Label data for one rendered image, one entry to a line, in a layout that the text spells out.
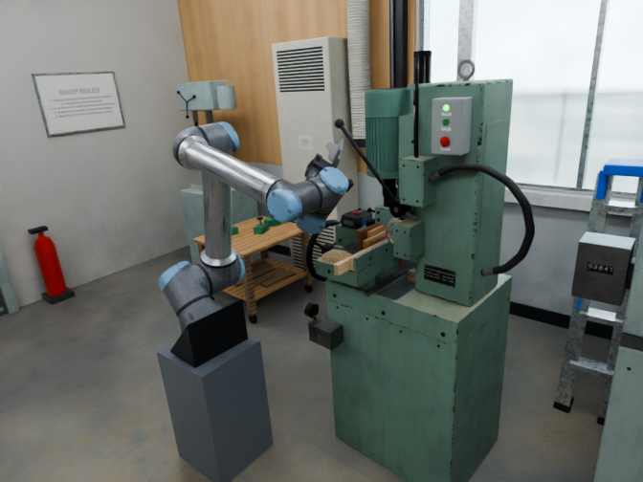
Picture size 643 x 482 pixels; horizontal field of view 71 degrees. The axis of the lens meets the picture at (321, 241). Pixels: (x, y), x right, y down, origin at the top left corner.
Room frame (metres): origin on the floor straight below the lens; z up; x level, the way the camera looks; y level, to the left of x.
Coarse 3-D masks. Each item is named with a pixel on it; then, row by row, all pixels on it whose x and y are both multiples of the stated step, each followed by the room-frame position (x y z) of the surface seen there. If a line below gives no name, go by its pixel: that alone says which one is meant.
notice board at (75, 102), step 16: (48, 80) 3.69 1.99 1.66; (64, 80) 3.78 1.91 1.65; (80, 80) 3.88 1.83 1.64; (96, 80) 3.97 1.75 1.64; (112, 80) 4.08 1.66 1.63; (48, 96) 3.67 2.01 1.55; (64, 96) 3.76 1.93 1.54; (80, 96) 3.86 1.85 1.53; (96, 96) 3.95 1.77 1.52; (112, 96) 4.05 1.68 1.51; (48, 112) 3.65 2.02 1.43; (64, 112) 3.74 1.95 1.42; (80, 112) 3.83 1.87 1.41; (96, 112) 3.93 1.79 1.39; (112, 112) 4.03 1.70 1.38; (48, 128) 3.63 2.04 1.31; (64, 128) 3.72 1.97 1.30; (80, 128) 3.81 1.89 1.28; (96, 128) 3.90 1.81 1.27; (112, 128) 4.01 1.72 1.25
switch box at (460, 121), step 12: (432, 108) 1.39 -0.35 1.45; (456, 108) 1.33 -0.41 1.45; (468, 108) 1.34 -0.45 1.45; (432, 120) 1.38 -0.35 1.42; (456, 120) 1.33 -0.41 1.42; (468, 120) 1.35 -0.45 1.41; (432, 132) 1.38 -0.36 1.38; (444, 132) 1.36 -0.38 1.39; (456, 132) 1.33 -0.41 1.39; (468, 132) 1.35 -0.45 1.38; (432, 144) 1.38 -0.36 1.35; (456, 144) 1.33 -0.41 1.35; (468, 144) 1.35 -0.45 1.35
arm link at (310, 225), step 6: (306, 216) 1.27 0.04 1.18; (312, 216) 1.27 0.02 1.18; (318, 216) 1.28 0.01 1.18; (324, 216) 1.29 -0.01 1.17; (300, 222) 1.29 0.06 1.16; (306, 222) 1.29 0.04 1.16; (312, 222) 1.28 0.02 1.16; (318, 222) 1.28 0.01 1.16; (324, 222) 1.30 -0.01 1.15; (300, 228) 1.31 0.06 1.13; (306, 228) 1.30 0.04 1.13; (312, 228) 1.30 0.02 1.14; (318, 228) 1.29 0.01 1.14
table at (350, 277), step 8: (336, 248) 1.82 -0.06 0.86; (344, 248) 1.72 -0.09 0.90; (352, 248) 1.72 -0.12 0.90; (392, 256) 1.63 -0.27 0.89; (320, 264) 1.60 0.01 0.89; (328, 264) 1.57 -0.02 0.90; (376, 264) 1.56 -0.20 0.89; (384, 264) 1.59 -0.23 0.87; (392, 264) 1.63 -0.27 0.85; (320, 272) 1.60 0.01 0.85; (328, 272) 1.57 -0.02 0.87; (352, 272) 1.49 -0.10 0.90; (360, 272) 1.49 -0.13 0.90; (368, 272) 1.52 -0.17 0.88; (376, 272) 1.56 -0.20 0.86; (344, 280) 1.52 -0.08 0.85; (352, 280) 1.49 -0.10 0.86; (360, 280) 1.49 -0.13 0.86; (368, 280) 1.52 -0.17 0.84
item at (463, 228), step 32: (448, 96) 1.42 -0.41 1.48; (480, 96) 1.35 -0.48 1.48; (512, 96) 1.50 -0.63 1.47; (480, 128) 1.35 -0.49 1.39; (448, 160) 1.41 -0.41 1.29; (480, 160) 1.35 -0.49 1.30; (448, 192) 1.41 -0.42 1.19; (480, 192) 1.36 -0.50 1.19; (448, 224) 1.41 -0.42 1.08; (480, 224) 1.36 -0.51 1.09; (448, 256) 1.41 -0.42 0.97; (480, 256) 1.37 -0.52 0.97; (416, 288) 1.49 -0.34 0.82; (448, 288) 1.40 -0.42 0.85; (480, 288) 1.39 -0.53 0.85
